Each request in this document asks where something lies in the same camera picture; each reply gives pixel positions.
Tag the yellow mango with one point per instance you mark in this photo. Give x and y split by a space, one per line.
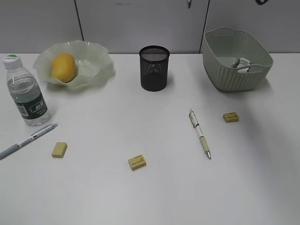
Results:
63 67

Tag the waste paper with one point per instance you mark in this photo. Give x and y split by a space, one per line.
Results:
243 64

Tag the clear water bottle green label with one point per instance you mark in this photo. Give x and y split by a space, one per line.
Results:
25 92

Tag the cream white pen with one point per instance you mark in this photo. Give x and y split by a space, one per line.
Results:
199 132

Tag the yellow eraser front centre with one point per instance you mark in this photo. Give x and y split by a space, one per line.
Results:
137 162

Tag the black mesh pen holder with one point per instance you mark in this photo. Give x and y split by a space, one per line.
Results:
154 67

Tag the pale green wavy glass plate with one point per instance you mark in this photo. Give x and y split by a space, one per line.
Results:
93 65

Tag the yellow eraser right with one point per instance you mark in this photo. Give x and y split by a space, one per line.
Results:
231 117

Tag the plain yellow eraser left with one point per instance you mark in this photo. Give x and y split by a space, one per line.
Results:
59 150

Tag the pale green woven plastic basket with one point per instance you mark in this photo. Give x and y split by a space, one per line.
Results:
222 47

